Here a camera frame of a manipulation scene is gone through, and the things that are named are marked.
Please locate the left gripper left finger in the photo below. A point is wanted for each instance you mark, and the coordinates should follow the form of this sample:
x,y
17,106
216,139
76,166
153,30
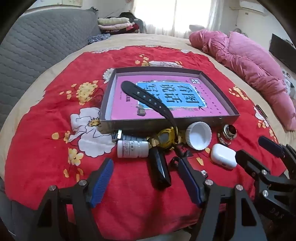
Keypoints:
x,y
65,214

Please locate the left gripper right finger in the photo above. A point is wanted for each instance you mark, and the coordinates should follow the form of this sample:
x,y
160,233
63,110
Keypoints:
x,y
208,196

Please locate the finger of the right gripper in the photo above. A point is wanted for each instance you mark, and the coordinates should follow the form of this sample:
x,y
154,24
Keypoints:
x,y
285,152
256,170

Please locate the white earbuds case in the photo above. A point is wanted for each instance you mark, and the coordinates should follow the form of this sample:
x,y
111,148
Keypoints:
x,y
223,156

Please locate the small glass jar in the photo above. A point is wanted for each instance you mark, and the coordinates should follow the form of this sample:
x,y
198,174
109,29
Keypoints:
x,y
227,134

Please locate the white bottle cap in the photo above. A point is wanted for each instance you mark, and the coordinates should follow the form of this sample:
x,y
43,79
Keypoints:
x,y
198,135

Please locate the black hair clip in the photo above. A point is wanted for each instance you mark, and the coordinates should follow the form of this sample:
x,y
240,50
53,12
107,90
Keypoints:
x,y
174,163

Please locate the black gold pointed case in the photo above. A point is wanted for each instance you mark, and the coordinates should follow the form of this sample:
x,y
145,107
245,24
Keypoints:
x,y
159,171

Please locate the black yellow wrist watch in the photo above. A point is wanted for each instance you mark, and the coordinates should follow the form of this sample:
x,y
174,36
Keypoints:
x,y
157,105

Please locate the white pill bottle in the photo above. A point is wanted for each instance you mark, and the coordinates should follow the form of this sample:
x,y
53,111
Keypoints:
x,y
132,149

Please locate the red lighter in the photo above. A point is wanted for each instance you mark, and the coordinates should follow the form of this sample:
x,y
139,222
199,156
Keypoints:
x,y
196,162

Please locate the red floral blanket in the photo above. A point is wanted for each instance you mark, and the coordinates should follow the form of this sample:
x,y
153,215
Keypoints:
x,y
60,141

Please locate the pink quilt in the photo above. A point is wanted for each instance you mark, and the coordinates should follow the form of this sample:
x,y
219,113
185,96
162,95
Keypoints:
x,y
253,64

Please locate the black television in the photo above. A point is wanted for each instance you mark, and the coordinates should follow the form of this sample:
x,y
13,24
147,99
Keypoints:
x,y
283,51

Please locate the pink children's book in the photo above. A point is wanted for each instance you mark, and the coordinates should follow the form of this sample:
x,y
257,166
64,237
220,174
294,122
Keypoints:
x,y
184,96

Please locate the grey cardboard tray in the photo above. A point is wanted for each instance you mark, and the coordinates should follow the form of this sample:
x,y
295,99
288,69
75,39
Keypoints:
x,y
157,124

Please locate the beige bed sheet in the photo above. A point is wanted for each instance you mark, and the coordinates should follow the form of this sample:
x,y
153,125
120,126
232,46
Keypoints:
x,y
36,91

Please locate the white curtain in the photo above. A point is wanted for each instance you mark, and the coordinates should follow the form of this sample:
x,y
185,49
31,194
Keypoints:
x,y
174,18

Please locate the grey quilted headboard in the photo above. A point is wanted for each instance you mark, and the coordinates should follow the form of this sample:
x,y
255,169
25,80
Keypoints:
x,y
35,43

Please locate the blue patterned cloth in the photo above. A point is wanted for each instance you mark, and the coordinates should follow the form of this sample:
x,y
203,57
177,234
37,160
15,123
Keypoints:
x,y
98,38

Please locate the folded clothes pile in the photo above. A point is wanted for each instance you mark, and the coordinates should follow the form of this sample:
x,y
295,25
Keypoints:
x,y
125,23

